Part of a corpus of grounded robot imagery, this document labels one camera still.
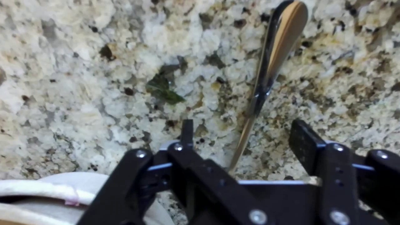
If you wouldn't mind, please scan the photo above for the metal spoon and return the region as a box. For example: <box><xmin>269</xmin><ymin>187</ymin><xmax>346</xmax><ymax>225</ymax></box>
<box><xmin>227</xmin><ymin>0</ymin><xmax>311</xmax><ymax>172</ymax></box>

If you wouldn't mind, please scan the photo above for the green leaf scrap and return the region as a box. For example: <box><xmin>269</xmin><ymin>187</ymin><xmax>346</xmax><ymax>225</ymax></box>
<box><xmin>146</xmin><ymin>72</ymin><xmax>187</xmax><ymax>105</ymax></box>

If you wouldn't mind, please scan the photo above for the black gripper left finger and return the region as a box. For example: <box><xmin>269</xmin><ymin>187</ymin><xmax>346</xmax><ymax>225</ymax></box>
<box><xmin>77</xmin><ymin>119</ymin><xmax>273</xmax><ymax>225</ymax></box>

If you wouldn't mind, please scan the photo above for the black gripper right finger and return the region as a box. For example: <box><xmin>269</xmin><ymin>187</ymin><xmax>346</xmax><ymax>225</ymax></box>
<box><xmin>289</xmin><ymin>119</ymin><xmax>400</xmax><ymax>225</ymax></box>

